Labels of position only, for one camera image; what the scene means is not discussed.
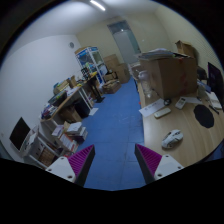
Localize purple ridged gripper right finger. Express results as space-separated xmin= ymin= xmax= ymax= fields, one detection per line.
xmin=135 ymin=144 xmax=183 ymax=184

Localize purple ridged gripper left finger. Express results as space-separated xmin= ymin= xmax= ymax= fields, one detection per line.
xmin=46 ymin=145 xmax=95 ymax=187

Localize white computer mouse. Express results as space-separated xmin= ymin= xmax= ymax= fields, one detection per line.
xmin=161 ymin=129 xmax=183 ymax=149

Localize black computer monitor left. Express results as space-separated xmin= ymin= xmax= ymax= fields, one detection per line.
xmin=9 ymin=118 xmax=30 ymax=150

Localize round black mouse pad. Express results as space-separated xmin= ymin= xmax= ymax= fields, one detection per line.
xmin=194 ymin=105 xmax=214 ymax=128

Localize stack of books on floor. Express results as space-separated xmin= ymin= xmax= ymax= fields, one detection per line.
xmin=52 ymin=122 xmax=88 ymax=152

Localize white shelf unit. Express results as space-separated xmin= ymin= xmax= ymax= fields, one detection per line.
xmin=20 ymin=126 xmax=63 ymax=169

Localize white remote control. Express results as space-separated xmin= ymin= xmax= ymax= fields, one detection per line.
xmin=154 ymin=108 xmax=171 ymax=119

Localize white paper sheet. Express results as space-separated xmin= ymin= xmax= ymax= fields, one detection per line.
xmin=139 ymin=99 xmax=164 ymax=117

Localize wooden desk left side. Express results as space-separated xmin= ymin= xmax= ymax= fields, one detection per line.
xmin=40 ymin=73 xmax=101 ymax=123

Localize white calculator remote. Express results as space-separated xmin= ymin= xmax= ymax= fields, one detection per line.
xmin=175 ymin=97 xmax=186 ymax=110

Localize large cardboard box on table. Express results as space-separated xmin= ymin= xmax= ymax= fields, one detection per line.
xmin=140 ymin=57 xmax=197 ymax=99

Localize stacked cardboard boxes by door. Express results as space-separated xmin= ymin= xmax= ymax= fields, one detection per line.
xmin=104 ymin=54 xmax=130 ymax=84

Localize black monitor right edge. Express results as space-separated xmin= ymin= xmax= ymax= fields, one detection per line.
xmin=208 ymin=63 xmax=224 ymax=98

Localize glass display cabinet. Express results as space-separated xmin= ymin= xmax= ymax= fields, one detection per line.
xmin=75 ymin=46 xmax=108 ymax=84

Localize stack of papers on box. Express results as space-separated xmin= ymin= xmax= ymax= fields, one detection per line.
xmin=137 ymin=48 xmax=183 ymax=62

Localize grey door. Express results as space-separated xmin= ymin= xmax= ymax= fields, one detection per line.
xmin=108 ymin=20 xmax=140 ymax=64

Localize ceiling light strip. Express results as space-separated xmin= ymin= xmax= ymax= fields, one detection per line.
xmin=90 ymin=0 xmax=106 ymax=11

